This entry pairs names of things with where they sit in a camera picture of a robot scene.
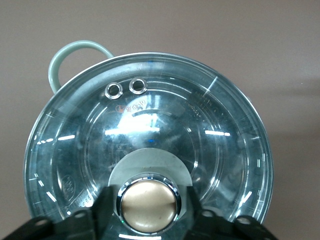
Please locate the brown table cover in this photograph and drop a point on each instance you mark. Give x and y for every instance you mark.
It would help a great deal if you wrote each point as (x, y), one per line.
(225, 30)

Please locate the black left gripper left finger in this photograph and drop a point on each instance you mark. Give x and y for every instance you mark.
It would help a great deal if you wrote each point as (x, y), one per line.
(105, 212)

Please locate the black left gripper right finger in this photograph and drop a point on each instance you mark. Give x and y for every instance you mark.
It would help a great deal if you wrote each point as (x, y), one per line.
(193, 220)

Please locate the glass pot lid gold knob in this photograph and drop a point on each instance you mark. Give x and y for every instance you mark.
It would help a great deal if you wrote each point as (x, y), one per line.
(212, 125)

